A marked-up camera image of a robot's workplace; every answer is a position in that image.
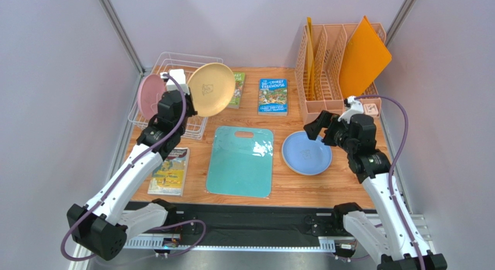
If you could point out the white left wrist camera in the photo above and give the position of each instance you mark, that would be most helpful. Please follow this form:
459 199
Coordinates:
174 76

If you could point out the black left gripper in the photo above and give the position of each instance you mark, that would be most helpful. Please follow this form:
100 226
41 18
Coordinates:
192 111

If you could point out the blue treehouse book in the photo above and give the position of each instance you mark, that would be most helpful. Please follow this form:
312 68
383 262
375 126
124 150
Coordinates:
273 97

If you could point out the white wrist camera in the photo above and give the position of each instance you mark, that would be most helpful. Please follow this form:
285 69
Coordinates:
352 107
174 76

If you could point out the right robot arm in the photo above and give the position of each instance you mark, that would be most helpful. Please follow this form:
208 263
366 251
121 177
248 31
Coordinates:
398 245

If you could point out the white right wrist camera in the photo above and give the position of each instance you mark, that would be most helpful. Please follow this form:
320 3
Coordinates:
352 107

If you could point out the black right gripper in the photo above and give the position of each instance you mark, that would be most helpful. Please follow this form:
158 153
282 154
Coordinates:
326 128

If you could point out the teal cutting board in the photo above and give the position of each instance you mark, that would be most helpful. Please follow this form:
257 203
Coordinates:
241 162

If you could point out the pink plate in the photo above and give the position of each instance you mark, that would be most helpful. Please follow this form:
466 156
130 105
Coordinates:
150 92

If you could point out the yellow plate with bear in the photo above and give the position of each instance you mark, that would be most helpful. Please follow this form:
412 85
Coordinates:
211 86

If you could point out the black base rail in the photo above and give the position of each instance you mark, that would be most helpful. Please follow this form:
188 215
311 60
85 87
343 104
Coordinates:
257 226

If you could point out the white wire dish rack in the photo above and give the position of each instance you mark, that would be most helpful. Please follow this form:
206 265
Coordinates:
195 126

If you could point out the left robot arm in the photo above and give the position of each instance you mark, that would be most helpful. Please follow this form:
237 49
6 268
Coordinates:
100 225

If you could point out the thin yellow folder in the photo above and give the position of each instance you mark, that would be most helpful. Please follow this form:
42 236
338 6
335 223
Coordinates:
310 59

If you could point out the blue plate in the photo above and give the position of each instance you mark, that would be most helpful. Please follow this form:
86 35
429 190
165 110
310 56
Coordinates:
305 156

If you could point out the yellow book near left arm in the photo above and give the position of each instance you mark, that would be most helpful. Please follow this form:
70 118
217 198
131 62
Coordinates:
169 178

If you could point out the green treehouse book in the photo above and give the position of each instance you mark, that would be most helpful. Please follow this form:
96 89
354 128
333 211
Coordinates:
237 96

